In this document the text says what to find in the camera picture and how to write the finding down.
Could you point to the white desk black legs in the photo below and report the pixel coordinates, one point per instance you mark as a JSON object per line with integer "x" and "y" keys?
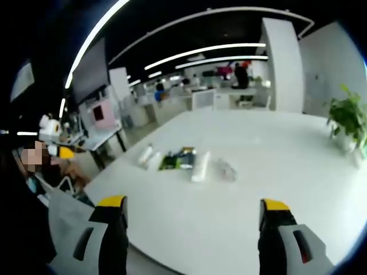
{"x": 100, "y": 140}

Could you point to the wall monitor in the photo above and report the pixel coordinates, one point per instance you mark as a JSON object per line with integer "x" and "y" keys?
{"x": 23, "y": 81}

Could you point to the white plant pot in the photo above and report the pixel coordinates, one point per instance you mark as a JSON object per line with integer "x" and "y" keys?
{"x": 348, "y": 143}

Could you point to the large dark screen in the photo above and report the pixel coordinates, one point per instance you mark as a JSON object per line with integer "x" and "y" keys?
{"x": 91, "y": 71}

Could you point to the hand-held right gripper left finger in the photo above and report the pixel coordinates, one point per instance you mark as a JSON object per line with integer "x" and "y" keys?
{"x": 113, "y": 243}

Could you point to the green skincare packet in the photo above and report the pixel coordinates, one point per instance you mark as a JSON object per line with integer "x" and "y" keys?
{"x": 170, "y": 162}

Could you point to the white skincare bottle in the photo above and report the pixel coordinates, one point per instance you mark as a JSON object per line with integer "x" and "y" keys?
{"x": 145, "y": 155}

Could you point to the long ceiling light strip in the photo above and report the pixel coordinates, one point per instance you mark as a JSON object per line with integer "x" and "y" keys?
{"x": 86, "y": 48}

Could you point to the green potted plant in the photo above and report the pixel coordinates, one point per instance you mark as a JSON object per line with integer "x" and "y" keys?
{"x": 348, "y": 114}

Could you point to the blue face mask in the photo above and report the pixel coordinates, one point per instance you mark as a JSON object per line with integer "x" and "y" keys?
{"x": 34, "y": 184}

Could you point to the pink board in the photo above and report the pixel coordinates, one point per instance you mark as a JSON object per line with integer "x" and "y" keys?
{"x": 103, "y": 114}

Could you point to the white low cabinet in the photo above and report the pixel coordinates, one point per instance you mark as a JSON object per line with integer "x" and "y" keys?
{"x": 203, "y": 99}

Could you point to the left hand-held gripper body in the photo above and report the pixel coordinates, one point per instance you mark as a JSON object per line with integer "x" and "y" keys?
{"x": 51, "y": 129}

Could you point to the white chair frame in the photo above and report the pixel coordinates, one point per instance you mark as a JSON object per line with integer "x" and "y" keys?
{"x": 67, "y": 184}

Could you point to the white pillar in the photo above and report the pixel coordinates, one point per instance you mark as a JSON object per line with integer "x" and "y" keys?
{"x": 284, "y": 66}

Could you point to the long white skincare tube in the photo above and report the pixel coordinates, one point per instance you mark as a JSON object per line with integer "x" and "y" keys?
{"x": 201, "y": 166}

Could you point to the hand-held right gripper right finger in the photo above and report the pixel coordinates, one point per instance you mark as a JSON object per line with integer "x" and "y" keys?
{"x": 272, "y": 243}

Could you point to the person's dark clothing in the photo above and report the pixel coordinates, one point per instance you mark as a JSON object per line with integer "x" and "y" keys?
{"x": 20, "y": 223}

